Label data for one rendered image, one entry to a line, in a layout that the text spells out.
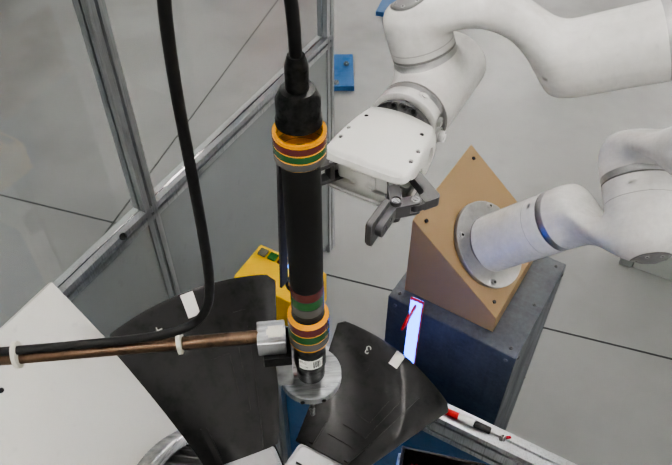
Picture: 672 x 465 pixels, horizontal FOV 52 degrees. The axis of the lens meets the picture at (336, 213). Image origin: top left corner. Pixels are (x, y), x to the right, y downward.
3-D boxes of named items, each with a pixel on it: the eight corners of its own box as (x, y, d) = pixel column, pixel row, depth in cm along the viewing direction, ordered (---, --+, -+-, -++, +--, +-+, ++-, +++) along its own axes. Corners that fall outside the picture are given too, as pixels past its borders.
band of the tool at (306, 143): (275, 177, 55) (273, 149, 53) (273, 142, 58) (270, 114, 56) (329, 173, 55) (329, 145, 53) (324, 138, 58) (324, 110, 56)
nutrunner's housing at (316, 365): (296, 405, 81) (269, 72, 48) (294, 375, 84) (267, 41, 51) (329, 401, 81) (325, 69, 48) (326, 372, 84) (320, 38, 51)
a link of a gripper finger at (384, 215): (421, 214, 72) (393, 257, 68) (393, 203, 73) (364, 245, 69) (424, 192, 69) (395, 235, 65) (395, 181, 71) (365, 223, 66)
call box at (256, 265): (237, 307, 146) (232, 275, 139) (264, 275, 152) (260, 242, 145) (303, 338, 141) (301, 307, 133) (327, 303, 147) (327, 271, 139)
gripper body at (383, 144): (443, 162, 81) (401, 224, 74) (364, 135, 84) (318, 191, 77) (451, 110, 75) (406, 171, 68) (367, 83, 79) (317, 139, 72)
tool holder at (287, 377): (264, 409, 78) (257, 362, 71) (262, 355, 83) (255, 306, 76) (344, 402, 78) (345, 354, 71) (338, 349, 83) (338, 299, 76)
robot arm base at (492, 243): (484, 186, 153) (550, 157, 138) (531, 256, 155) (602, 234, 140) (439, 231, 141) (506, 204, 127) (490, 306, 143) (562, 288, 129)
